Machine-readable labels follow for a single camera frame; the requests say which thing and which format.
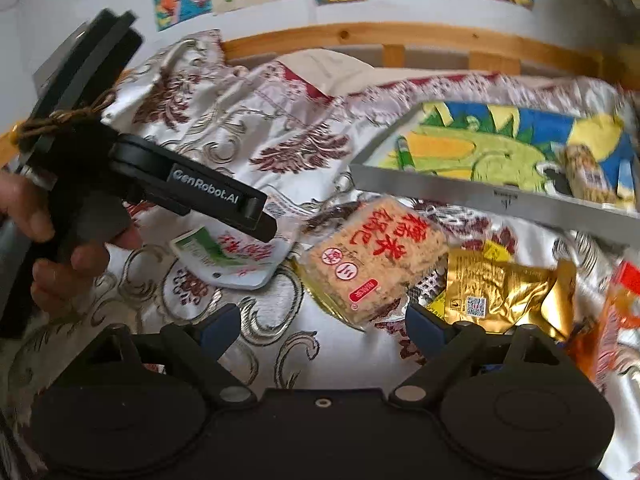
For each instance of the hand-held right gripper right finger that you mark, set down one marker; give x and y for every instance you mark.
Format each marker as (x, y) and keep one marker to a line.
(424, 329)

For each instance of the colourful painted tray liner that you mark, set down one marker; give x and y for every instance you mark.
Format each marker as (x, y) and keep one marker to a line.
(475, 155)

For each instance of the gold foil snack packet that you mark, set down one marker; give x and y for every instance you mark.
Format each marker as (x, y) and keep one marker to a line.
(510, 290)

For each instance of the white barcode label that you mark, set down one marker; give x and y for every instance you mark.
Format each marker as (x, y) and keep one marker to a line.
(286, 205)

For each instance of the person's left hand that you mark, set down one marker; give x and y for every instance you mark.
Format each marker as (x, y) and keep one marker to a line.
(30, 210)

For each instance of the wooden bed headboard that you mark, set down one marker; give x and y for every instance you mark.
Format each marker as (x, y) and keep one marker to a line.
(350, 35)

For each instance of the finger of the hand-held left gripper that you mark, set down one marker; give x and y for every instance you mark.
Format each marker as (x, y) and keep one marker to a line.
(260, 226)

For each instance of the grey shallow tray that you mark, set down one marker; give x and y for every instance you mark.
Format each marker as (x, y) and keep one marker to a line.
(450, 187)

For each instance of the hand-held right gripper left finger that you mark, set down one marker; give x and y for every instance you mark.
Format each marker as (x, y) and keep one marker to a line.
(221, 332)

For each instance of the floral printed blanket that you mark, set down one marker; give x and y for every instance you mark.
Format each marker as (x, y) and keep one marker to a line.
(280, 125)

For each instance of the white green snack packet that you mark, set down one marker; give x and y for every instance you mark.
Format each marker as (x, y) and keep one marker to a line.
(225, 266)

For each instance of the beige pillow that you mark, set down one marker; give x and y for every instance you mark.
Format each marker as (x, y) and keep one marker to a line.
(325, 71)

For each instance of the nut bar snack packet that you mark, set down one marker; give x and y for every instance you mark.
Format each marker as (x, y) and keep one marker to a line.
(585, 175)

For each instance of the rice cracker packet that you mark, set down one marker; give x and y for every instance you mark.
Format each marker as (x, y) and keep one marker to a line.
(370, 260)

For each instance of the orange snack packet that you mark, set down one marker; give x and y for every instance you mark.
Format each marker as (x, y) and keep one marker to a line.
(617, 320)

